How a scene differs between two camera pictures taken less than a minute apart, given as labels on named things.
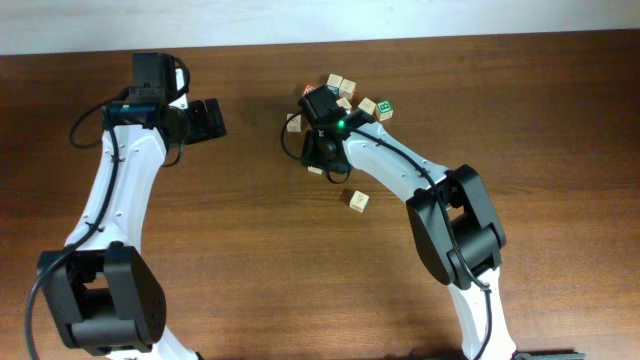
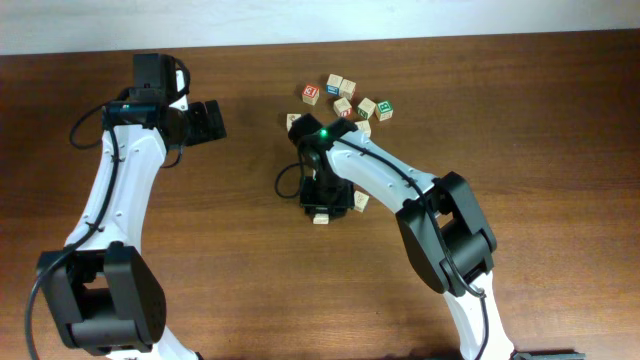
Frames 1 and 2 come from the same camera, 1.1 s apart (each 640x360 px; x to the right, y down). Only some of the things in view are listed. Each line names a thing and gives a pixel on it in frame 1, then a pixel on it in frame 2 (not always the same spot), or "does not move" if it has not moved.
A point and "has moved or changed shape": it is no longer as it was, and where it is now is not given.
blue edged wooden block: x=359 y=201 does not move
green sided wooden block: x=367 y=105 does not move
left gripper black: x=219 y=125 does not move
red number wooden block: x=308 y=88 does not move
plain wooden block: x=315 y=170 has moved or changed shape
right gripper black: x=310 y=148 -> x=325 y=201
